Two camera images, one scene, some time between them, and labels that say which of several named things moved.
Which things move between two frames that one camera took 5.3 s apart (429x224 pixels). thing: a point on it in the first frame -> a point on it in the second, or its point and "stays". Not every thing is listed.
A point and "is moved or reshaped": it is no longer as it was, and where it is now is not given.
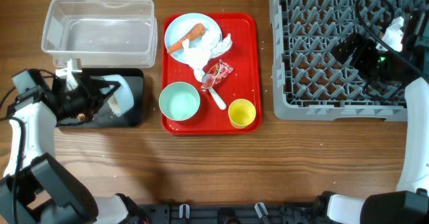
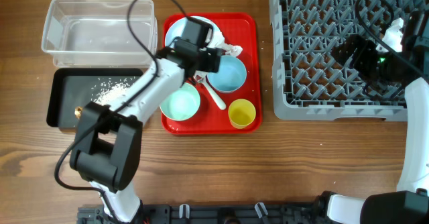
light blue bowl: x=121 y=94 -> x=230 y=76
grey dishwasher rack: x=310 y=20 stays
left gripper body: x=78 y=100 -> x=210 y=58
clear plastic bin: x=102 y=33 stays
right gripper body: x=348 y=49 stays
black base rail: x=258 y=213 stays
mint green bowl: x=179 y=100 stays
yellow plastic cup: x=241 y=113 stays
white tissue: x=210 y=45 is moved or reshaped
